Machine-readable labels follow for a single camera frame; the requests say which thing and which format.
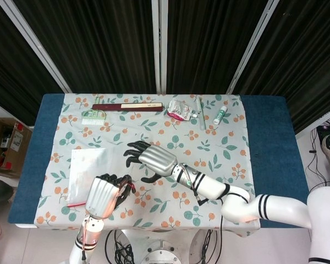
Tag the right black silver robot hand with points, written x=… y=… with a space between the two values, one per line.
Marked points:
x=156 y=159

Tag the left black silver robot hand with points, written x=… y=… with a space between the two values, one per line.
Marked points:
x=100 y=196

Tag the clear mesh red zipper bag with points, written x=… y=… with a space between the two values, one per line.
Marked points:
x=85 y=170

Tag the white robot base with metal disc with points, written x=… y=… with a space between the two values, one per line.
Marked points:
x=160 y=251

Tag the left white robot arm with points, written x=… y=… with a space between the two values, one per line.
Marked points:
x=88 y=236

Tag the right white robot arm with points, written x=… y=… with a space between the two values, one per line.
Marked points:
x=214 y=187

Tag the crumpled silver pink spout pouch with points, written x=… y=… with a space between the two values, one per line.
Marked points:
x=180 y=110

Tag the fruit leaf print tablecloth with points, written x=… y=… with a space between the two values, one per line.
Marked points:
x=209 y=143

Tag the dark red long box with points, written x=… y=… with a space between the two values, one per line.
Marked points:
x=112 y=107

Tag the green white bristle brush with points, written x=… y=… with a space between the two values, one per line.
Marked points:
x=93 y=117

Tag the white green tube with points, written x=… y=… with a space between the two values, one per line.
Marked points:
x=219 y=115

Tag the small green plastic comb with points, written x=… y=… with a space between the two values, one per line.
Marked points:
x=99 y=98

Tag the brown cardboard box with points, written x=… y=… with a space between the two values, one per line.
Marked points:
x=8 y=145

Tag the blue table cover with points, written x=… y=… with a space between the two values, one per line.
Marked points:
x=269 y=137

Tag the black pleated curtain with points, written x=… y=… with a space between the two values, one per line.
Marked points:
x=209 y=41
x=99 y=41
x=305 y=55
x=8 y=68

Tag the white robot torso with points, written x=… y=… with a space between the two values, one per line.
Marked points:
x=325 y=220

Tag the white metal frame post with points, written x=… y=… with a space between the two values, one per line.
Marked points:
x=159 y=41
x=253 y=46
x=35 y=46

